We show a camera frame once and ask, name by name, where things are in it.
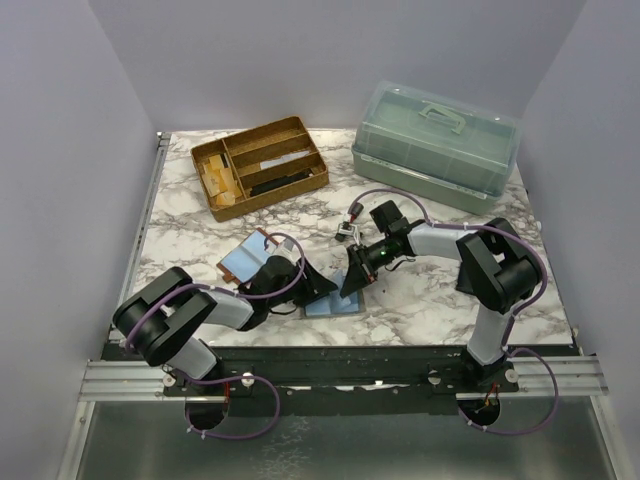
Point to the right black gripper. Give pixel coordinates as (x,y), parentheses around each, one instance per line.
(358,275)

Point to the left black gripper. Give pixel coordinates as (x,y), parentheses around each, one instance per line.
(314,286)

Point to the grey card holder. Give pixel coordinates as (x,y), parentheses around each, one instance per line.
(334,305)

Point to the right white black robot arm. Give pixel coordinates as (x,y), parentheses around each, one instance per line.
(504,273)

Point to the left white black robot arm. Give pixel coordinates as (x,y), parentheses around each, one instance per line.
(160,321)

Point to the brown blue open card holder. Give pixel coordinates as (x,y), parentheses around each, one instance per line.
(244,261)

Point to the white card in tray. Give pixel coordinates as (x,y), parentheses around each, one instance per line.
(284,159)

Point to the black T-shaped tool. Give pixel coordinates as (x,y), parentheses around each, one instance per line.
(354,211)

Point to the black item in tray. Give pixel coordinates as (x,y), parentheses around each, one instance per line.
(279,182)

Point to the brown woven organizer tray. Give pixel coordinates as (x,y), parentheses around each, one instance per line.
(259,167)

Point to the yellow packets in tray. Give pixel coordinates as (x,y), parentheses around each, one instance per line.
(219,181)

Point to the green clear-lid storage box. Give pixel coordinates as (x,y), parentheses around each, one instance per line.
(441,149)

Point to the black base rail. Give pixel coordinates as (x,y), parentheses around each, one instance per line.
(314,381)

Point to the aluminium side rail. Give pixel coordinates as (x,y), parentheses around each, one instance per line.
(143,224)

